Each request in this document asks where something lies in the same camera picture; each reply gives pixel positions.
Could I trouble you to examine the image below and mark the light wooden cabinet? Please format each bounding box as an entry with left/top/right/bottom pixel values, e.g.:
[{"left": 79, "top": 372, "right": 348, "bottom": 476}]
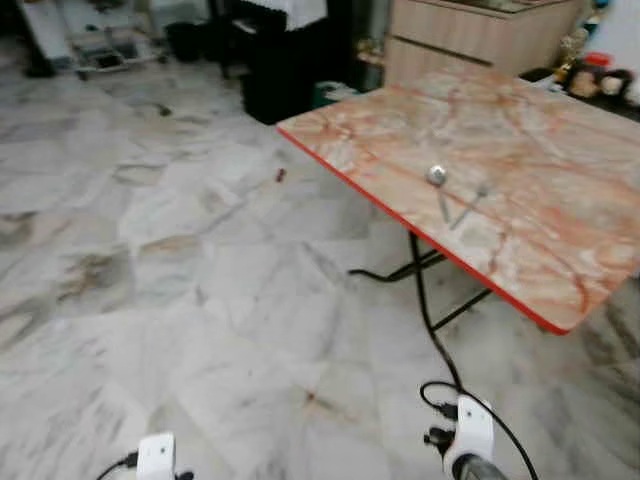
[{"left": 384, "top": 0, "right": 591, "bottom": 87}]

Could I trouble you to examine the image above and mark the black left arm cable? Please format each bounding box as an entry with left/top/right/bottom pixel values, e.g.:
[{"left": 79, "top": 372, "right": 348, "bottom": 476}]
[{"left": 96, "top": 453, "right": 139, "bottom": 480}]

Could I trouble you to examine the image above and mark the black furniture with white cloth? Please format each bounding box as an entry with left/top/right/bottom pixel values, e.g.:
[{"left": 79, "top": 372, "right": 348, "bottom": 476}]
[{"left": 215, "top": 0, "right": 387, "bottom": 126}]

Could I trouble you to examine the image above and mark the silver metal spoon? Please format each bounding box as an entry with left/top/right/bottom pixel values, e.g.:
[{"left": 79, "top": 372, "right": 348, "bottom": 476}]
[{"left": 427, "top": 165, "right": 453, "bottom": 225}]

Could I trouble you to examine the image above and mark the white wire rack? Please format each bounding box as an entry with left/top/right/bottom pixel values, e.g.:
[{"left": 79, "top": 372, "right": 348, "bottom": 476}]
[{"left": 20, "top": 0, "right": 167, "bottom": 79}]

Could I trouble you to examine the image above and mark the marble pattern folding table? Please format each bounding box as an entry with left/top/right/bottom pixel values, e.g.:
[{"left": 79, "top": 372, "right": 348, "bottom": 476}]
[{"left": 276, "top": 66, "right": 640, "bottom": 393}]

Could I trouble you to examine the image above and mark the silver metal fork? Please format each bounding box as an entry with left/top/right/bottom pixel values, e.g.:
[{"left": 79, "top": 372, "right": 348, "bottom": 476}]
[{"left": 451, "top": 182, "right": 491, "bottom": 230}]

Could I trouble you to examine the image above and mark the golden figurine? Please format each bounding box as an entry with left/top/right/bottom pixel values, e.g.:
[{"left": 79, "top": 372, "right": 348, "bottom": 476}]
[{"left": 555, "top": 28, "right": 589, "bottom": 83}]

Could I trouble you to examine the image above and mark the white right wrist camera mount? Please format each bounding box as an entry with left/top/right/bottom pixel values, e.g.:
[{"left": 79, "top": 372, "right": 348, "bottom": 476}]
[{"left": 454, "top": 395, "right": 497, "bottom": 473}]

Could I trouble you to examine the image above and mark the small brown jar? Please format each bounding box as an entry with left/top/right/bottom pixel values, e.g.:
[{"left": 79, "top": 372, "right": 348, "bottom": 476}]
[
  {"left": 600, "top": 72, "right": 629, "bottom": 99},
  {"left": 570, "top": 70, "right": 599, "bottom": 99}
]

